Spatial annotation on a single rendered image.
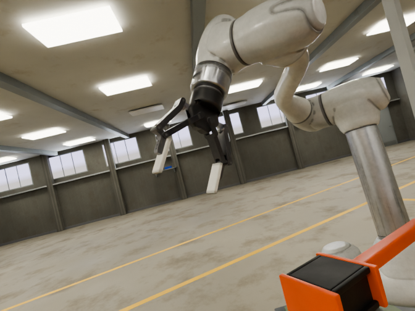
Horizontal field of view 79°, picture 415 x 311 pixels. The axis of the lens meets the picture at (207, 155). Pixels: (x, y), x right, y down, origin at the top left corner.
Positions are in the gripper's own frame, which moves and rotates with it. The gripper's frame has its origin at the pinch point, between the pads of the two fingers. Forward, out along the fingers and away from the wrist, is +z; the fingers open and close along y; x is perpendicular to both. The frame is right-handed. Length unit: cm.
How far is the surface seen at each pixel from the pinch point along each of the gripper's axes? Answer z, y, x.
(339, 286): 12.6, -5.3, 28.6
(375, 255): 7.9, -16.3, 28.2
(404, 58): -239, -269, -32
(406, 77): -220, -281, -35
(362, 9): -519, -402, -136
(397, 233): 3.4, -23.2, 28.8
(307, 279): 12.8, -5.5, 24.7
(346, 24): -534, -432, -183
